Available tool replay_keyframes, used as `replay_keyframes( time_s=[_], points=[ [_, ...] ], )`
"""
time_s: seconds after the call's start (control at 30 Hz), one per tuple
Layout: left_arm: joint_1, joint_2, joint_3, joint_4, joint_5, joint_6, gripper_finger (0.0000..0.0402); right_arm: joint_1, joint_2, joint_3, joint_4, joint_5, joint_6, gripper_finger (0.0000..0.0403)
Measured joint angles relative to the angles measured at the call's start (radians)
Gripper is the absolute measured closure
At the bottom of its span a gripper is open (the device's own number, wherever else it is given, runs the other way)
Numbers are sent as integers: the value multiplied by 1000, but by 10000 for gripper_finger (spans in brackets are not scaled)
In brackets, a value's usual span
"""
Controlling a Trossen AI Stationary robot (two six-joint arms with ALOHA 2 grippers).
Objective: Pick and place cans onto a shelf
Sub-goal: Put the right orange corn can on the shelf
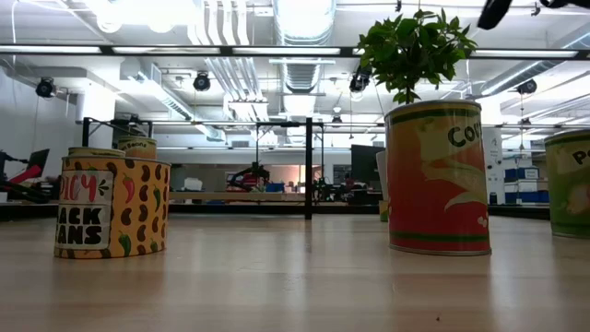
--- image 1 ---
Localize black rig crossbar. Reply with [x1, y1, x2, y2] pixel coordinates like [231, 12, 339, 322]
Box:
[0, 43, 590, 61]

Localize orange beans label can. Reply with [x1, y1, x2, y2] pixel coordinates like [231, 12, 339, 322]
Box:
[116, 136, 159, 161]

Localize red corn can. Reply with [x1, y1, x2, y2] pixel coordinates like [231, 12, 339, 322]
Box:
[383, 100, 492, 257]

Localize black ceiling spotlight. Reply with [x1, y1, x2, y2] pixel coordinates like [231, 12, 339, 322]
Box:
[192, 71, 212, 93]
[515, 78, 538, 96]
[35, 77, 57, 100]
[348, 71, 371, 94]

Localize blue storage bins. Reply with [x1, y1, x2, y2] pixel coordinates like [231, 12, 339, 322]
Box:
[503, 165, 550, 205]

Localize white plant pot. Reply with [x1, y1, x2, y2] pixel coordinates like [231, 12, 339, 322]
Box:
[375, 149, 388, 202]

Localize spicy black beans can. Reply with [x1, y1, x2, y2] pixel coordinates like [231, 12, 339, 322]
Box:
[53, 155, 172, 260]

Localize large black monitor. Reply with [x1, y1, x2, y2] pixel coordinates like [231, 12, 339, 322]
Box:
[349, 144, 386, 184]

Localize red and black machine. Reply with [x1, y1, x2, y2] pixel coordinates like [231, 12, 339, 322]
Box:
[225, 160, 273, 193]

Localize green leafy plant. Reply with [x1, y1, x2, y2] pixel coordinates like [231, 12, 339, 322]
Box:
[357, 7, 478, 106]

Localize silver ventilation duct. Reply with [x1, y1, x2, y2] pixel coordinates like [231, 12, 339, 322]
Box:
[271, 0, 337, 96]

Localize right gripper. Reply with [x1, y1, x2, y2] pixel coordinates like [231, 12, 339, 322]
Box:
[477, 0, 513, 31]

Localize small black monitor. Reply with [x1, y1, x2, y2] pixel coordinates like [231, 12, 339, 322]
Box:
[23, 148, 51, 180]

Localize black aluminium table frame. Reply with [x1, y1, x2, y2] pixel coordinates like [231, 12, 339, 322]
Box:
[0, 201, 552, 221]

